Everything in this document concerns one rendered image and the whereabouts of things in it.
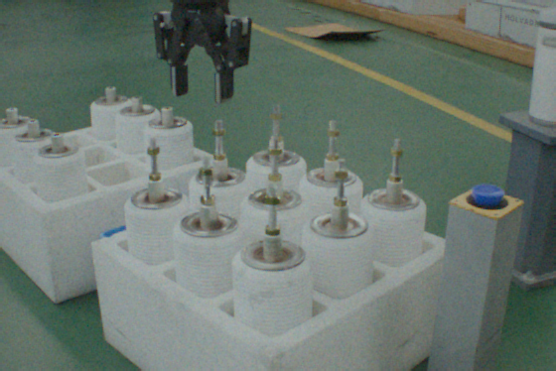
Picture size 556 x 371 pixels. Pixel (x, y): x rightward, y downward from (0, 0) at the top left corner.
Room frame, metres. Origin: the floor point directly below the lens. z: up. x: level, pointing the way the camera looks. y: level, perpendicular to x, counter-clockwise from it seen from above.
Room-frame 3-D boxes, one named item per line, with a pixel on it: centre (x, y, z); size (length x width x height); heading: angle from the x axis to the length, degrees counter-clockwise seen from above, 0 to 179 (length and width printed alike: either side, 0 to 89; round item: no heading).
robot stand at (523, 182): (1.14, -0.51, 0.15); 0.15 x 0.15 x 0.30; 22
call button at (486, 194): (0.74, -0.26, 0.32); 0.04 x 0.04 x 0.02
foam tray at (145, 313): (0.89, 0.00, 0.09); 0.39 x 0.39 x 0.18; 44
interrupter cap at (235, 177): (0.98, 0.08, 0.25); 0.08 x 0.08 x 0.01
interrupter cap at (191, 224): (0.81, 0.08, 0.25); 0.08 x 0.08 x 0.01
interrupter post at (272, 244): (0.73, 0.00, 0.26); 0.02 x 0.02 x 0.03
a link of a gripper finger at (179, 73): (0.83, 0.12, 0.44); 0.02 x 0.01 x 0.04; 145
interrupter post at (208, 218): (0.81, 0.08, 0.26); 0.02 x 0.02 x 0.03
